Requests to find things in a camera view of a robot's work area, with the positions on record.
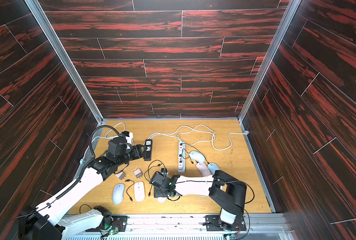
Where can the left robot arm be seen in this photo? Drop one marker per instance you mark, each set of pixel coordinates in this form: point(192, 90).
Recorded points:
point(47, 220)

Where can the light blue mouse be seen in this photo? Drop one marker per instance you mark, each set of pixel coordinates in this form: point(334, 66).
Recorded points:
point(213, 168)
point(197, 156)

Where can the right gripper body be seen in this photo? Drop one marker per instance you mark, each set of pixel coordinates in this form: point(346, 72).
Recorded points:
point(157, 183)

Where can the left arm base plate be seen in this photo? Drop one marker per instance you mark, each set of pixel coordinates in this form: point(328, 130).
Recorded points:
point(112, 224)

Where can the light blue mouse right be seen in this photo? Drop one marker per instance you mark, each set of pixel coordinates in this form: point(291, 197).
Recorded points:
point(213, 168)

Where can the black power strip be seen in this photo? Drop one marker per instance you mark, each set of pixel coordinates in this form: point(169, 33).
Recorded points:
point(148, 150)

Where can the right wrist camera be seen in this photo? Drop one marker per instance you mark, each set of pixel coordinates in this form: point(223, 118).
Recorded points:
point(129, 137)

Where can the white power strip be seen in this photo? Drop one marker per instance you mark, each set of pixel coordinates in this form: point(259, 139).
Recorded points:
point(181, 157)

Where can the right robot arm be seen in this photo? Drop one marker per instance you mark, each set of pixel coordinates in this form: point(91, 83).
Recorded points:
point(228, 192)

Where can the pink charger adapter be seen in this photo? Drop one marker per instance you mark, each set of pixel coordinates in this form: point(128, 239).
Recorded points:
point(138, 173)
point(120, 176)

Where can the pink mouse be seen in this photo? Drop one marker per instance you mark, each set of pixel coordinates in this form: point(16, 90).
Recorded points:
point(203, 169)
point(161, 199)
point(139, 191)

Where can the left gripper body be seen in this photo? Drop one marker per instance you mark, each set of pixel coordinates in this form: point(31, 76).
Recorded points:
point(134, 153)

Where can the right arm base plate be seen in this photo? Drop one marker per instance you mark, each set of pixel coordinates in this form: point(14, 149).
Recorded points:
point(214, 223)

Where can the light blue mouse upper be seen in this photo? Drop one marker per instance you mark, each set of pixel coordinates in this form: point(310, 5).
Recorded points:
point(197, 156)

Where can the white mouse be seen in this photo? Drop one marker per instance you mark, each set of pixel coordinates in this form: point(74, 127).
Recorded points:
point(118, 193)

